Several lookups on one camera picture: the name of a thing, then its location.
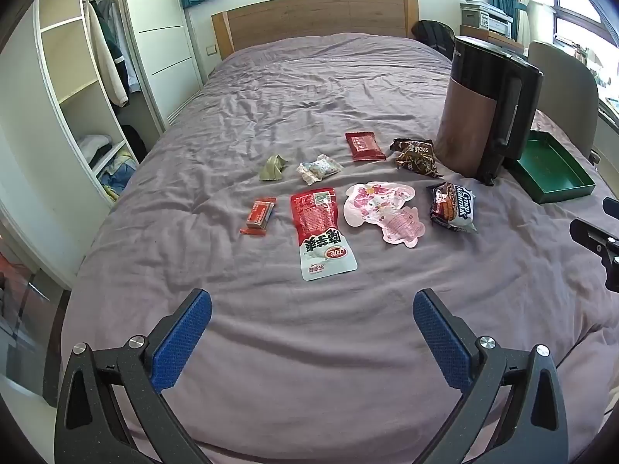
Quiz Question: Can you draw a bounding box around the green rectangular tray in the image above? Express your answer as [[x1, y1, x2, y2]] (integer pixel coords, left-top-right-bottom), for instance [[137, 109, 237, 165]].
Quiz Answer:
[[503, 130, 597, 205]]

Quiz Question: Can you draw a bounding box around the black backpack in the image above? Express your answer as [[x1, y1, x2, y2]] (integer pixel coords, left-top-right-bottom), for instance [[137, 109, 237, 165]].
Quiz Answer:
[[411, 19, 458, 54]]

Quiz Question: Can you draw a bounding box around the beige office chair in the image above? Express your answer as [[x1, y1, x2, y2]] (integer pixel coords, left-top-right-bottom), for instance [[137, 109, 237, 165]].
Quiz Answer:
[[527, 40, 603, 165]]

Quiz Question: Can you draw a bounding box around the blue and brown cookie packet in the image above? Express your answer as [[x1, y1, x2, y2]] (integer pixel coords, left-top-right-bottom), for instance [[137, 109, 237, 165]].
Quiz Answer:
[[428, 182, 479, 234]]

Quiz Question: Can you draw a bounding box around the wooden dresser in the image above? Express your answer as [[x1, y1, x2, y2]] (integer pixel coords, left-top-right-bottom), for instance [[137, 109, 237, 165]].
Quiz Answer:
[[459, 23, 525, 54]]

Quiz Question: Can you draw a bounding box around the olive green snack packet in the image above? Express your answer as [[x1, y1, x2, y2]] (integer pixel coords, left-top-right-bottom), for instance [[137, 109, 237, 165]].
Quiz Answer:
[[258, 154, 287, 183]]

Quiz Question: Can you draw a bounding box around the brown and black electric kettle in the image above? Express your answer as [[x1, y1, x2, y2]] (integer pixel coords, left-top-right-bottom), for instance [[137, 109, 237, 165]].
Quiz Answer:
[[434, 35, 545, 187]]

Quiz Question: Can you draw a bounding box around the grey printer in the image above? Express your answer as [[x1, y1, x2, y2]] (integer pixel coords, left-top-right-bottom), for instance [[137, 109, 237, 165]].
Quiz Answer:
[[459, 2, 514, 38]]

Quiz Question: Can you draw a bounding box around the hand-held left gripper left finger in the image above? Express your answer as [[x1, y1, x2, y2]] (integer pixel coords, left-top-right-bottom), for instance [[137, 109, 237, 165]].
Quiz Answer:
[[53, 288, 214, 464]]

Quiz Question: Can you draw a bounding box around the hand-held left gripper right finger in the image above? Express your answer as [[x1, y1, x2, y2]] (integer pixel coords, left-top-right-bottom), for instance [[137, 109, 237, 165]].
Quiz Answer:
[[411, 288, 571, 464]]

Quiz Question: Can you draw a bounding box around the white hanging jacket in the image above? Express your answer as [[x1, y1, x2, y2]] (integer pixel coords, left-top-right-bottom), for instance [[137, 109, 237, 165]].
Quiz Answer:
[[82, 0, 131, 107]]

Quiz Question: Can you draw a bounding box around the brown crinkled snack packet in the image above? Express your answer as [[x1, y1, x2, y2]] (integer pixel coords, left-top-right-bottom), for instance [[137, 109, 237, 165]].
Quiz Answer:
[[390, 137, 443, 179]]

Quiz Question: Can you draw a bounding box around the folded clothes pile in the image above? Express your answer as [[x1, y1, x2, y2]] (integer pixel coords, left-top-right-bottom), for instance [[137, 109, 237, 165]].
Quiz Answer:
[[77, 133, 139, 201]]

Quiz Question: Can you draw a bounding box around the white wardrobe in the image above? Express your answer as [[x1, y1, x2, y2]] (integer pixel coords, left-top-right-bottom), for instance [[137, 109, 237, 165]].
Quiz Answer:
[[29, 0, 204, 213]]

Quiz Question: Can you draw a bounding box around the small orange-red snack packet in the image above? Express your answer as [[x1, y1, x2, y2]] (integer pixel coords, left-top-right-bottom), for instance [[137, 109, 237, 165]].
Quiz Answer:
[[240, 196, 277, 237]]

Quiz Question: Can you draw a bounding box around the dark red snack packet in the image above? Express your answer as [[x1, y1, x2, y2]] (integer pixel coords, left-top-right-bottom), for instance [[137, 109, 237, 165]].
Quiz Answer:
[[345, 131, 386, 162]]

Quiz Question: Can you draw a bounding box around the white cartoon candy packet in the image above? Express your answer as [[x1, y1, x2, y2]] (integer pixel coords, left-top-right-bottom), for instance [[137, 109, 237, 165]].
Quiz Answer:
[[296, 155, 344, 187]]

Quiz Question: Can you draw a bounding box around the pink cartoon snack pouch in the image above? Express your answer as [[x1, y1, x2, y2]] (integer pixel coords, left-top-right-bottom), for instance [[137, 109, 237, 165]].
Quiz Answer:
[[343, 181, 426, 249]]

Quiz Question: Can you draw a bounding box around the window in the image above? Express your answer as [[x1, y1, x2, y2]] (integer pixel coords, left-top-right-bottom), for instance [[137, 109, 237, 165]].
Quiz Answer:
[[551, 0, 619, 107]]

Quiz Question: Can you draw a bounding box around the wooden headboard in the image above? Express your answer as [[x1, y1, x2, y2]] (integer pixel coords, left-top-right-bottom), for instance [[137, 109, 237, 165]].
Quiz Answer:
[[211, 0, 419, 61]]

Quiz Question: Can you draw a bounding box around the red and white snack pouch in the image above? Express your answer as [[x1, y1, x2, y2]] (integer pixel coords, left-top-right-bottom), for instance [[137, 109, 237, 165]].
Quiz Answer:
[[290, 187, 359, 282]]

